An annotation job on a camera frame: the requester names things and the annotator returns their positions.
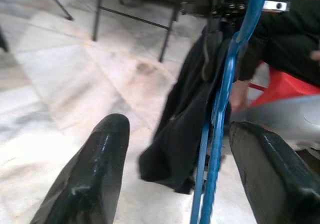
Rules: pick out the silver metal clothes rack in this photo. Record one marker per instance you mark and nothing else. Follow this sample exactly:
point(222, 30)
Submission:
point(58, 2)

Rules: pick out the person in black clothes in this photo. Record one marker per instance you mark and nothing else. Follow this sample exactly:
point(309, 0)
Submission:
point(287, 42)

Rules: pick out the blue plastic hanger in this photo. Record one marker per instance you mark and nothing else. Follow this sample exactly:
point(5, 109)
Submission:
point(222, 89)

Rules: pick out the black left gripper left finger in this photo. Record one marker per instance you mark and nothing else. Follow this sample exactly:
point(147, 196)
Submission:
point(85, 184)

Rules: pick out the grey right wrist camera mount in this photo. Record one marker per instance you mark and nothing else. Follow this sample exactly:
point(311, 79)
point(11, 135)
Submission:
point(275, 5)

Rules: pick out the plain black garment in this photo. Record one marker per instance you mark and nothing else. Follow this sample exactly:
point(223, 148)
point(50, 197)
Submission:
point(185, 134)

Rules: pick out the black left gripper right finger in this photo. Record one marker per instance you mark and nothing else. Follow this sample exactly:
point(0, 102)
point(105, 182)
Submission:
point(275, 184)

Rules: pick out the red plastic stool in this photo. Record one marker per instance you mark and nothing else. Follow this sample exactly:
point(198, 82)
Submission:
point(290, 89)

